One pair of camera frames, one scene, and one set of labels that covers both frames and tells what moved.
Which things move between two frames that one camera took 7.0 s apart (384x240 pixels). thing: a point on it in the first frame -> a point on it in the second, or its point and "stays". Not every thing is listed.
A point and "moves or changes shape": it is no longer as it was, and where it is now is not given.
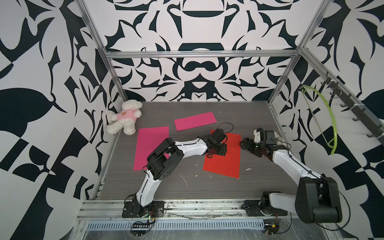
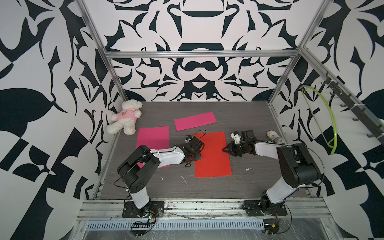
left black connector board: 139,229 stays
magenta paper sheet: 147,139 stays
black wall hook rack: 363,115 stays
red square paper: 229,165 moves or changes shape
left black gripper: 223,149 -> 198,156
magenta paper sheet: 195,121 stays
